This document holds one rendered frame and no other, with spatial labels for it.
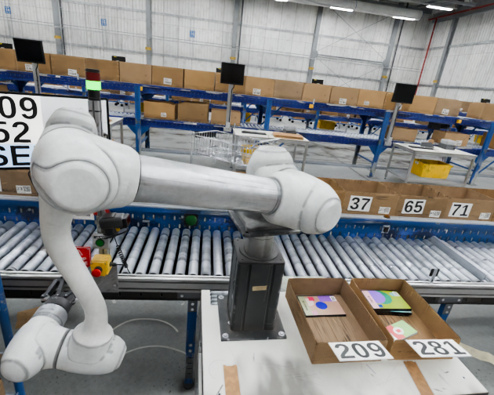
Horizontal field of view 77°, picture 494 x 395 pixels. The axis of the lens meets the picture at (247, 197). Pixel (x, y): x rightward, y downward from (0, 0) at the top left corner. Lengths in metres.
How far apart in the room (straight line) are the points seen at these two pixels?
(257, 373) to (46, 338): 0.66
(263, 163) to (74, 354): 0.76
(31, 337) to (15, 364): 0.07
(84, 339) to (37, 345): 0.11
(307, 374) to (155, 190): 0.87
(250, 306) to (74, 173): 0.88
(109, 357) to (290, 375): 0.60
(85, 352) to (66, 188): 0.55
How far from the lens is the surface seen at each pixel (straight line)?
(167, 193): 0.68
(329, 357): 1.31
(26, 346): 1.04
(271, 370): 1.25
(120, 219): 1.42
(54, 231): 0.88
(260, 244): 1.16
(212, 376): 1.21
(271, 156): 1.02
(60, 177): 0.58
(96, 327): 0.99
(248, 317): 1.30
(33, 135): 1.54
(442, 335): 1.61
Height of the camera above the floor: 1.69
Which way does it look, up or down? 21 degrees down
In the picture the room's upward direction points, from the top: 6 degrees clockwise
